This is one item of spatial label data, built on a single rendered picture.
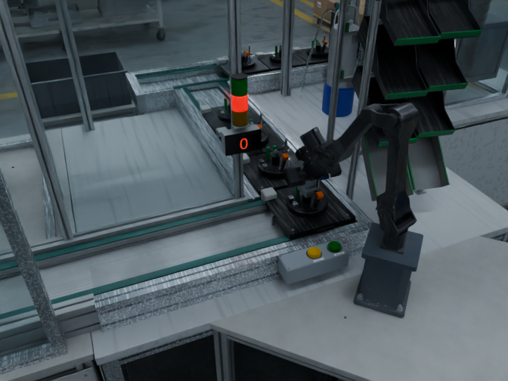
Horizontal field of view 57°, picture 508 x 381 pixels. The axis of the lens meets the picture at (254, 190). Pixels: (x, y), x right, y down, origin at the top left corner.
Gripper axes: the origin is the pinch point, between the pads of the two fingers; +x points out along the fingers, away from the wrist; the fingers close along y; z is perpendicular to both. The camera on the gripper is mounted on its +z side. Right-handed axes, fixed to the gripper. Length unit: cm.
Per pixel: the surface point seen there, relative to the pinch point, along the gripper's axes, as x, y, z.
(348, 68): 45, -60, 57
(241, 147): -2.9, 19.6, 13.6
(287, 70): 76, -45, 76
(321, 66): 85, -71, 79
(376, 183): -0.4, -23.7, -8.0
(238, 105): -13.2, 20.1, 23.2
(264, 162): 23.2, 4.1, 13.9
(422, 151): -1.7, -45.0, -1.3
